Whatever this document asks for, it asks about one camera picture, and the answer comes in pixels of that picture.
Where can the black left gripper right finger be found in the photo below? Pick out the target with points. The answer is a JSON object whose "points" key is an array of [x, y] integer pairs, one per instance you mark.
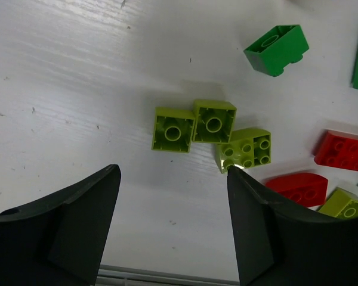
{"points": [[279, 242]]}

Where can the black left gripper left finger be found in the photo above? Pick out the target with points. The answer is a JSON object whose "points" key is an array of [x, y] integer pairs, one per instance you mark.
{"points": [[59, 239]]}

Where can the lime sloped lego brick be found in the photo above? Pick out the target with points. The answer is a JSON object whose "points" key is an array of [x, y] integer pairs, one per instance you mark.
{"points": [[247, 148]]}

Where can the red rounded lego brick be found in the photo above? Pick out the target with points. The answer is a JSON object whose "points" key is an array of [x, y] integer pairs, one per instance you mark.
{"points": [[305, 188]]}

